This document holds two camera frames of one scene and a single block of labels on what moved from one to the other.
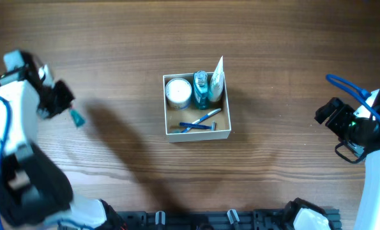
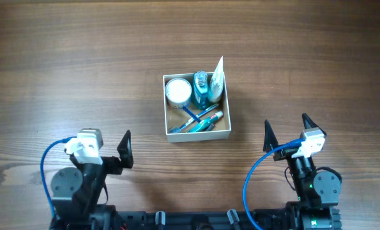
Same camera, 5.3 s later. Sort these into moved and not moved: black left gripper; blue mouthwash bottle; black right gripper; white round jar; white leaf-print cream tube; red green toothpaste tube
Moved: red green toothpaste tube; black right gripper; black left gripper
Not moved: blue mouthwash bottle; white round jar; white leaf-print cream tube
